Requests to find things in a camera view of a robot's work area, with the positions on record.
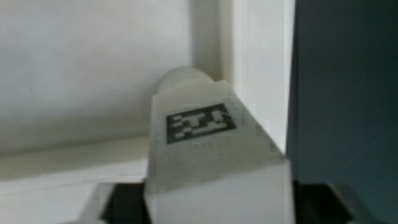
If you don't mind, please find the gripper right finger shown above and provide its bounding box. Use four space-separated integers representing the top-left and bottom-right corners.
328 184 372 224

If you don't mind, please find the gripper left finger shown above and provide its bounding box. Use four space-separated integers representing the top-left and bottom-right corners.
77 183 115 224

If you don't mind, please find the white leg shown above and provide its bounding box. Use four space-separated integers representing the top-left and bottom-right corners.
143 68 294 224

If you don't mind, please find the white square tabletop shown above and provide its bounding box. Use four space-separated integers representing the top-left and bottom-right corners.
0 0 296 224

